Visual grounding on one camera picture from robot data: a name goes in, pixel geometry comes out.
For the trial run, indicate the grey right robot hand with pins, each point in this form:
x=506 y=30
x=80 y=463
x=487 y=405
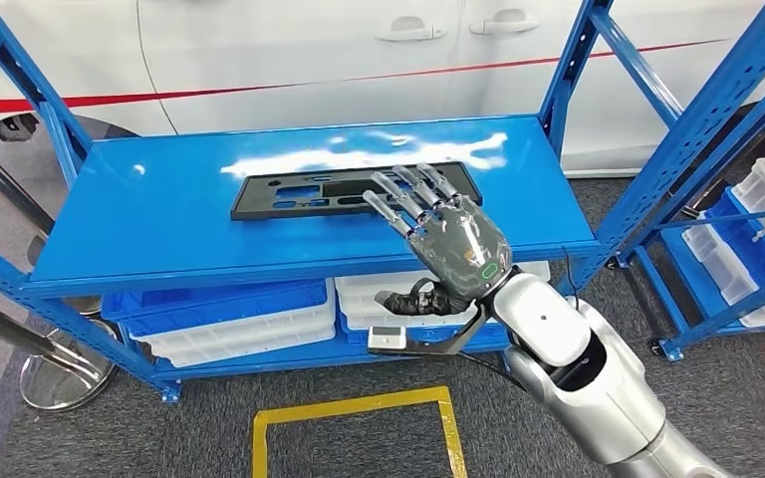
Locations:
x=461 y=244

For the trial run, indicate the black plastic panel part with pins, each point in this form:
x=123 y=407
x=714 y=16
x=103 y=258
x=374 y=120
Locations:
x=257 y=198

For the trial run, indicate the blue metal shelf rack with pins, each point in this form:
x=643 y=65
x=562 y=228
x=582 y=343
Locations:
x=158 y=198
x=719 y=316

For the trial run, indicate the yellow floor tape square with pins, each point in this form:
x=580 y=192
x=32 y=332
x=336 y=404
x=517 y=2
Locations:
x=356 y=402

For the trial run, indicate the white car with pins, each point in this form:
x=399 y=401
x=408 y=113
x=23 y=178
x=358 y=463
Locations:
x=290 y=53

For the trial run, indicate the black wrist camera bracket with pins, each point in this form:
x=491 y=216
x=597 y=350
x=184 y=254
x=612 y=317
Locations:
x=448 y=348

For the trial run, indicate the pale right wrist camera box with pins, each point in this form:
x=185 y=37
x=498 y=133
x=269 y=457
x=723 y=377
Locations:
x=387 y=338

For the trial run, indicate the chrome stanchion post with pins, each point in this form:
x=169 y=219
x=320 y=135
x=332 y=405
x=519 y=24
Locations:
x=66 y=382
x=0 y=178

